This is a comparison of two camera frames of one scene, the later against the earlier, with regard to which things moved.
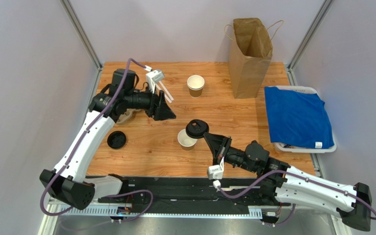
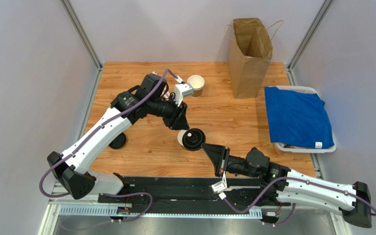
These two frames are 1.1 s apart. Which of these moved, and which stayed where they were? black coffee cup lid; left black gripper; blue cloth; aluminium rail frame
Moved: black coffee cup lid; left black gripper
Stayed: aluminium rail frame; blue cloth
